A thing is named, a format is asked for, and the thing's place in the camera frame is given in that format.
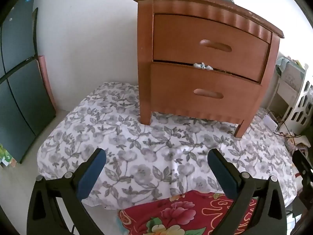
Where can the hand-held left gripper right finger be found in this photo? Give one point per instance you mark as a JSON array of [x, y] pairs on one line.
[[223, 173]]

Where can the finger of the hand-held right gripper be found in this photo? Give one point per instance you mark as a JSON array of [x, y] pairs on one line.
[[302, 161]]

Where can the wooden drawer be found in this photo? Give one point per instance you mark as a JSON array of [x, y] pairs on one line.
[[232, 95], [185, 39]]

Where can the green printed carton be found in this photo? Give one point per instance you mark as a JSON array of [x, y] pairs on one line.
[[6, 156]]

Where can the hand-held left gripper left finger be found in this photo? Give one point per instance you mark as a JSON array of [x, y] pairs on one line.
[[91, 173]]

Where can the white small cabinet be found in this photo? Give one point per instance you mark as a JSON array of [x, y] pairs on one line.
[[289, 78]]

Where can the white lattice rack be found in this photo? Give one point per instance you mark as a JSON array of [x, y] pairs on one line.
[[299, 112]]

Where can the grey floral blanket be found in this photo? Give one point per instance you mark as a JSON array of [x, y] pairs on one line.
[[137, 166]]

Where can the teal cloth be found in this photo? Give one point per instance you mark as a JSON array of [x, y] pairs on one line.
[[282, 63]]

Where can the red floral blanket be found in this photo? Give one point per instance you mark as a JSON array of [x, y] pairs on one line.
[[176, 215]]

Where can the pink rolled mat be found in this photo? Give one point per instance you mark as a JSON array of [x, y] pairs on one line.
[[45, 78]]

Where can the wooden nightstand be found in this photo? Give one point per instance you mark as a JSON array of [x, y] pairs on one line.
[[144, 53]]

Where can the grey patterned cloth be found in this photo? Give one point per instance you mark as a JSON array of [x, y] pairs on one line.
[[202, 65]]

